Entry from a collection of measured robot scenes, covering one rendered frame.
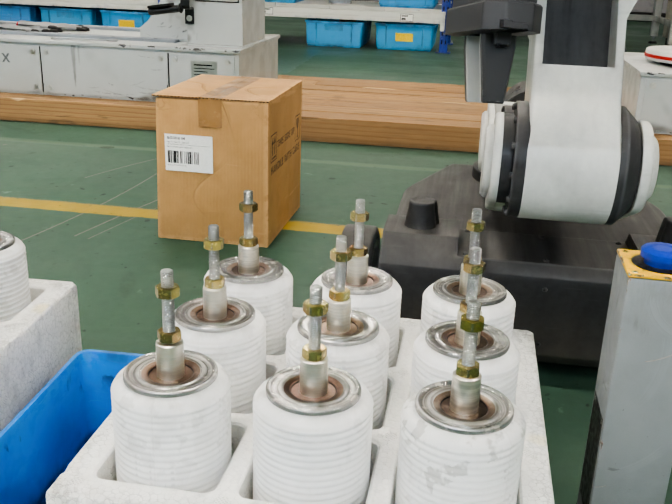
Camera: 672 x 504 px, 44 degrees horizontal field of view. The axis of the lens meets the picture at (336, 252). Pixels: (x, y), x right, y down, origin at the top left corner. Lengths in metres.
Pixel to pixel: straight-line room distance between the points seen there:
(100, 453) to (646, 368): 0.49
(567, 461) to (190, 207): 0.96
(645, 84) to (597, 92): 1.68
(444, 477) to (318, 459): 0.09
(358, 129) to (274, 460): 2.05
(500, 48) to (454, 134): 1.85
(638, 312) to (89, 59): 2.38
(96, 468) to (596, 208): 0.62
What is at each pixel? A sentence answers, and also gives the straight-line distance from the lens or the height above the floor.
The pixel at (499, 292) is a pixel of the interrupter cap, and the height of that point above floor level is 0.25.
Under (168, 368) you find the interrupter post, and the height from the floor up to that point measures 0.26.
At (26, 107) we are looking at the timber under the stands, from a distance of 2.99.
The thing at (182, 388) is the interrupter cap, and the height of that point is 0.25.
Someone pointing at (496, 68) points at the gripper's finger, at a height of 0.48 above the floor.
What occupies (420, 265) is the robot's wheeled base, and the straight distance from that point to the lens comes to 1.14.
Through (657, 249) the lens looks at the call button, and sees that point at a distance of 0.81.
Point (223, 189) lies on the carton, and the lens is 1.69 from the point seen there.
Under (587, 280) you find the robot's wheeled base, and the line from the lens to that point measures 1.15.
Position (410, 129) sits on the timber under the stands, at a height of 0.06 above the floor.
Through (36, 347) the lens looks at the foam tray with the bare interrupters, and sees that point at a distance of 1.00.
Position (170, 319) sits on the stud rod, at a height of 0.30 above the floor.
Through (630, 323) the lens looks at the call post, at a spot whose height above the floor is 0.27.
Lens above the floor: 0.58
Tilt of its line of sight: 20 degrees down
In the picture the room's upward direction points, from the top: 2 degrees clockwise
